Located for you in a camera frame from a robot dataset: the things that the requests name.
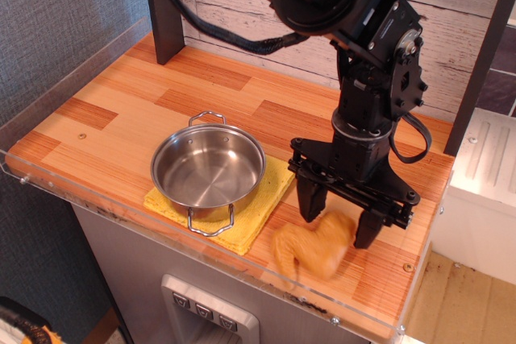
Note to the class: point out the orange toy chicken wing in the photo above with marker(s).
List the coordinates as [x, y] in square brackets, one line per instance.
[319, 251]

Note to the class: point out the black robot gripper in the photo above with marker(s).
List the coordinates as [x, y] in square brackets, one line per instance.
[354, 166]

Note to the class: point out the grey dispenser button panel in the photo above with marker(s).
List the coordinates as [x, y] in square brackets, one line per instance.
[205, 313]

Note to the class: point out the dark left vertical post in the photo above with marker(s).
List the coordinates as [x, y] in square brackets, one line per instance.
[167, 29]

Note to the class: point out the clear acrylic guard rail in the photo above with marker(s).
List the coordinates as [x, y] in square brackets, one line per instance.
[90, 140]

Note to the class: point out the white ridged appliance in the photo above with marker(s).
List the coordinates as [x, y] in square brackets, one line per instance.
[475, 224]

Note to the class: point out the orange object bottom left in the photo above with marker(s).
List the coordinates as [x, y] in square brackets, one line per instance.
[53, 337]

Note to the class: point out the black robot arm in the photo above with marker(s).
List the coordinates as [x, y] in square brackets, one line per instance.
[378, 44]

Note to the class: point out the yellow folded cloth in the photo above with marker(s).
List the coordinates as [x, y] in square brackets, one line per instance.
[249, 221]

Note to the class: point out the stainless steel pot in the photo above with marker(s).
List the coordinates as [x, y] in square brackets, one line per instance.
[209, 171]

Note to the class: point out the dark vertical post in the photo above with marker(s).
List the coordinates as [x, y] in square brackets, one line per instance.
[493, 35]
[167, 29]

